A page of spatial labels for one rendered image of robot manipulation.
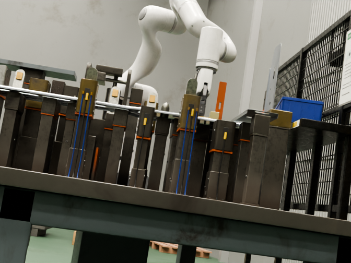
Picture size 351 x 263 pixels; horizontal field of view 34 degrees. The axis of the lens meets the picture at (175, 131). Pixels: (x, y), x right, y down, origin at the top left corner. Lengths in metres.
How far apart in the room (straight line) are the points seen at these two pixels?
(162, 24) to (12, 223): 1.39
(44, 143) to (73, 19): 9.13
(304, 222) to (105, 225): 0.50
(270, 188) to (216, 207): 0.65
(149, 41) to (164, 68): 8.69
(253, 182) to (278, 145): 0.31
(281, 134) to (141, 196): 0.83
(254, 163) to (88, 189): 0.63
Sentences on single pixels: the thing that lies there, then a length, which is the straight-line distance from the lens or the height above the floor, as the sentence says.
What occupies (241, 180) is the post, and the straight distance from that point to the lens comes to 1.94.
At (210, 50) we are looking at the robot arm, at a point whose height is 1.25.
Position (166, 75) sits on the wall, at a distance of 11.20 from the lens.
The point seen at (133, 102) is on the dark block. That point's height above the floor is 1.06.
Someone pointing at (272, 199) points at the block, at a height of 0.75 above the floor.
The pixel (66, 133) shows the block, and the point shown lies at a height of 0.87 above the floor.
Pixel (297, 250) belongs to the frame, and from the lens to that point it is 1.52.
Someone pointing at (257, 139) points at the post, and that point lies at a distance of 1.78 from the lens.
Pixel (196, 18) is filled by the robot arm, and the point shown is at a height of 1.40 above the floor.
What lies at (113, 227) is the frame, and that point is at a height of 0.60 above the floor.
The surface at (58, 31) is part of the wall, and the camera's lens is 11.07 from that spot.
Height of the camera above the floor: 0.67
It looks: 7 degrees up
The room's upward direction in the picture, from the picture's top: 9 degrees clockwise
